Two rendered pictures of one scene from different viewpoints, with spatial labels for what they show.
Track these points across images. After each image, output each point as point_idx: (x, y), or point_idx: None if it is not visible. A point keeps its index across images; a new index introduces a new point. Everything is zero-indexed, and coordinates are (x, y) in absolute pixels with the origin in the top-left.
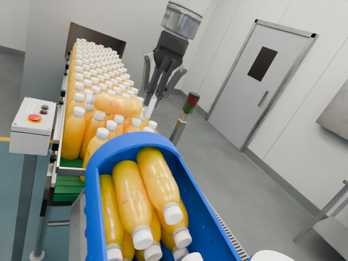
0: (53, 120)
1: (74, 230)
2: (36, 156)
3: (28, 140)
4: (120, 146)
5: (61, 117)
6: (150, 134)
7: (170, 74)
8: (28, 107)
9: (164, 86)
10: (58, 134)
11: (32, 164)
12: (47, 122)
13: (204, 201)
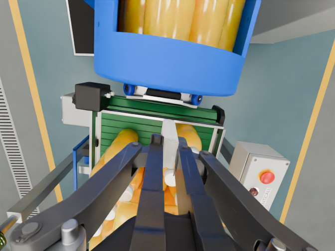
0: (245, 177)
1: None
2: (231, 154)
3: (263, 151)
4: (231, 59)
5: None
6: (171, 76)
7: (143, 194)
8: (266, 199)
9: (149, 163)
10: None
11: (229, 149)
12: (253, 171)
13: None
